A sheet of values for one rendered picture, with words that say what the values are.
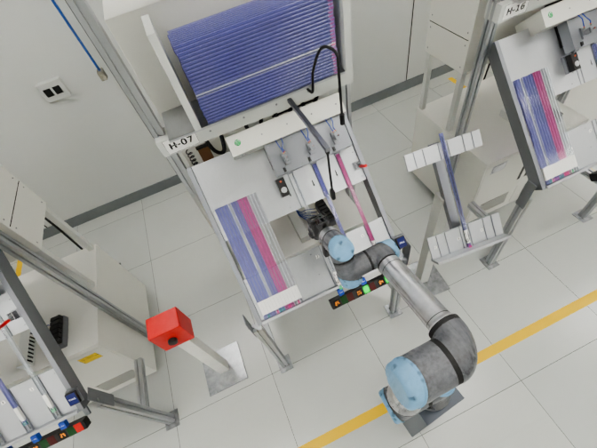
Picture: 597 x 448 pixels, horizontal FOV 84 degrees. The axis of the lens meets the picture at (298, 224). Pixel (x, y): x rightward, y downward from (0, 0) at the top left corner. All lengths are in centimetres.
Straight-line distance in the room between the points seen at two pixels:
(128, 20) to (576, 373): 250
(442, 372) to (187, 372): 174
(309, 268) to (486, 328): 122
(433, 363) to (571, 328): 163
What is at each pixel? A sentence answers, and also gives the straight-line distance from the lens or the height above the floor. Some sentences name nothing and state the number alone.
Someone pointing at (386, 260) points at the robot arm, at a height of 110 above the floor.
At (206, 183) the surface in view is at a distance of 141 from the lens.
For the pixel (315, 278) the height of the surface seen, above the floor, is 76.
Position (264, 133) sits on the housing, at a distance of 135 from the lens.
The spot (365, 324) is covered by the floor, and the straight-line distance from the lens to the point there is 218.
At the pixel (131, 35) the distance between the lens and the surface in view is 132.
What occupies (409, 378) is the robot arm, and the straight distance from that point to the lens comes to 88.
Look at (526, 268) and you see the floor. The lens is 255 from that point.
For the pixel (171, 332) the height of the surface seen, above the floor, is 76.
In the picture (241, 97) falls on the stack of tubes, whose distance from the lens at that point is 123.
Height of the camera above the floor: 205
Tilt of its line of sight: 52 degrees down
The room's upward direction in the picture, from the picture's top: 16 degrees counter-clockwise
